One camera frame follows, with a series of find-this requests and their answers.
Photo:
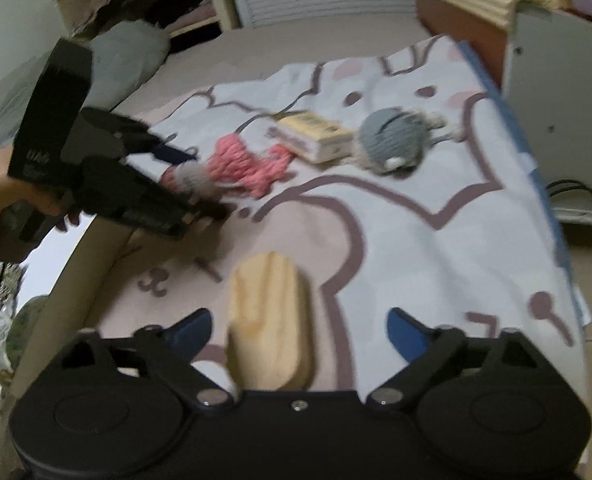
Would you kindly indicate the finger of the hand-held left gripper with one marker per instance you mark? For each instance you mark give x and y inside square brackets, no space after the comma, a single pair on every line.
[200,209]
[168,152]

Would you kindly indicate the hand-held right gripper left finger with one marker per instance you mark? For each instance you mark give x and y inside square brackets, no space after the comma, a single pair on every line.
[193,331]

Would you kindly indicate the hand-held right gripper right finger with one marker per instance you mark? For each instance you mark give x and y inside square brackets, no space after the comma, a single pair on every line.
[406,339]

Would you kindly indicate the pink and white crocheted toy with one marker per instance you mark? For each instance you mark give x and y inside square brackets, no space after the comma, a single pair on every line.
[190,180]

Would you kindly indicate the oval wooden block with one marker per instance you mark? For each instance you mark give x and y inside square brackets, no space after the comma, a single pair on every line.
[268,320]

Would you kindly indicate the white shallow cardboard box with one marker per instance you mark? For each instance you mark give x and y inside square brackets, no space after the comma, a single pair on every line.
[60,280]

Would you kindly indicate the person's left hand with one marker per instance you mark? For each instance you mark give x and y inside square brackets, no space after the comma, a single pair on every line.
[5,180]

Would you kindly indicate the grey-green duvet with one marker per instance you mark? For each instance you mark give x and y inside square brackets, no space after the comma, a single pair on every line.
[120,52]

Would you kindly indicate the cat print blanket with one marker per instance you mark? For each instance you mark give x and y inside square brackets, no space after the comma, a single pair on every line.
[401,220]

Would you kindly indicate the pile of clothes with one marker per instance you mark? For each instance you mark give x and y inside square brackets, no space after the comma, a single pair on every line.
[140,0]

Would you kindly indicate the grey crocheted toy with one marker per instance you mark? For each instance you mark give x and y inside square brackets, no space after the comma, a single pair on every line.
[391,142]

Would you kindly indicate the wooden headboard shelf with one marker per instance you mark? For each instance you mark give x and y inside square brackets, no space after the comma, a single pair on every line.
[466,15]

